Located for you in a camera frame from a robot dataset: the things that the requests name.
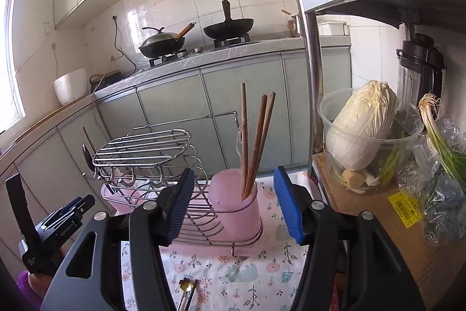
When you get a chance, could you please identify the dark brown chopstick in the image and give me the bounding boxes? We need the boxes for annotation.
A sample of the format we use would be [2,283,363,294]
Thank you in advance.
[241,83,249,200]

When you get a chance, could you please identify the metal wire dish rack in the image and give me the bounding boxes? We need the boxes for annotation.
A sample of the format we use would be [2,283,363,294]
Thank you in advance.
[81,110,264,257]

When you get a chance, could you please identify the floral tablecloth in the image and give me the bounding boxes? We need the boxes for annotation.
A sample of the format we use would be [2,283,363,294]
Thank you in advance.
[119,171,322,311]

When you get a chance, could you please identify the metal shelf pole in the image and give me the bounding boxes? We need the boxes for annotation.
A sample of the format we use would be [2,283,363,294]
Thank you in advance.
[296,0,323,156]

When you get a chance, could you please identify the black wok with lid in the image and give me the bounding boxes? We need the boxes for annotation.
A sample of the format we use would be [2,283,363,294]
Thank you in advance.
[139,22,196,58]

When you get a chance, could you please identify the black blender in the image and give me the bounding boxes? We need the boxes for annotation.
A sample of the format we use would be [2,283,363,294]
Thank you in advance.
[396,33,446,106]

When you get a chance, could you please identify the clear plastic tub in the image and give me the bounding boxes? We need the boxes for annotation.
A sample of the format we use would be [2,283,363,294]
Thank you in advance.
[317,80,423,195]

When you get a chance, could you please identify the green onions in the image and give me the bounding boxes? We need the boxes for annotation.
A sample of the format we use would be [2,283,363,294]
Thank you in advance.
[418,93,465,188]

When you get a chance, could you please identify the clear plastic fork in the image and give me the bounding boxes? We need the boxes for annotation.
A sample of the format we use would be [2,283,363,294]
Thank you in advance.
[235,122,244,163]

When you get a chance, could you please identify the cardboard box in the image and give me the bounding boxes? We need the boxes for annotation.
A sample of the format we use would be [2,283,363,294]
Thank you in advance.
[310,151,466,310]

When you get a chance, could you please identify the napa cabbage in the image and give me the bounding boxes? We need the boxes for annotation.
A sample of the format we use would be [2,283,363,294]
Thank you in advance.
[325,80,398,171]

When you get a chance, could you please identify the steel kettle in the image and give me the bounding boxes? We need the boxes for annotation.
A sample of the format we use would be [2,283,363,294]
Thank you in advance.
[280,9,303,37]

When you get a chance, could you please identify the white rice cooker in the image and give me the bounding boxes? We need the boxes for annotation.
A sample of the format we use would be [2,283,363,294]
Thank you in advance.
[54,68,89,106]

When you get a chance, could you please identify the gold spoon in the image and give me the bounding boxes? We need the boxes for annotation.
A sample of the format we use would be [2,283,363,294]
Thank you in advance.
[177,278,197,311]

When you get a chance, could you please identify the left hand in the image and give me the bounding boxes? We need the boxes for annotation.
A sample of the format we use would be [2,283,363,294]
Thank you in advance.
[28,273,52,298]

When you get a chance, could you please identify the pink utensil cup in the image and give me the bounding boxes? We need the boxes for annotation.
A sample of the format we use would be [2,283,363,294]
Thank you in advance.
[209,169,262,242]
[101,184,143,214]

